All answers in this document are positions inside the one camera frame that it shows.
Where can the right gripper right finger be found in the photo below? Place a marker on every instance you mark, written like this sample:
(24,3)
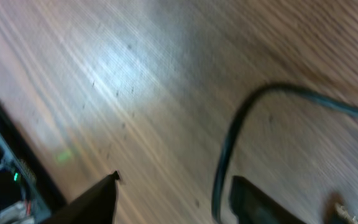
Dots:
(253,206)

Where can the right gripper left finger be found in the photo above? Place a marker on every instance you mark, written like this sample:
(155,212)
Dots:
(96,205)

